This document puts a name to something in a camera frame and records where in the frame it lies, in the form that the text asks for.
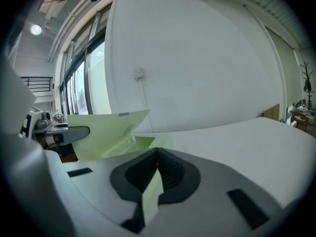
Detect black metal railing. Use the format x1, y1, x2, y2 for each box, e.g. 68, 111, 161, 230
21, 76, 54, 94

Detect pale green folder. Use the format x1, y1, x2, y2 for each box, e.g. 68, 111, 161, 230
66, 109, 174, 161

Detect large glass window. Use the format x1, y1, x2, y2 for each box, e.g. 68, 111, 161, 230
59, 3, 111, 116

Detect black coat rack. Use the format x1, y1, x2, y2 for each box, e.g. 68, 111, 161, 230
299, 61, 316, 108

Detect wooden armchair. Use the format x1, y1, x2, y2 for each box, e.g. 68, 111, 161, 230
289, 107, 316, 133

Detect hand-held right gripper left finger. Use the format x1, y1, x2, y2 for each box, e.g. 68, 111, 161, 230
46, 147, 159, 237

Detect wire pyramid frame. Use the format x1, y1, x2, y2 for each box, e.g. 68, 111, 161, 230
52, 109, 65, 123

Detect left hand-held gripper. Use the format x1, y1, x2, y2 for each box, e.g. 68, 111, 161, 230
21, 111, 91, 148

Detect white wall junction box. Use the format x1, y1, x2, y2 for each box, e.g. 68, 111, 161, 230
133, 67, 147, 80

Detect large cardboard box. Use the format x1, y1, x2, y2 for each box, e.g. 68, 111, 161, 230
61, 154, 80, 163

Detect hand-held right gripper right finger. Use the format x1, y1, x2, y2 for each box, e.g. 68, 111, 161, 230
145, 147, 303, 237

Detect white wall conduit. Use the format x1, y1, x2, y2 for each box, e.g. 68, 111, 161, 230
138, 78, 155, 134

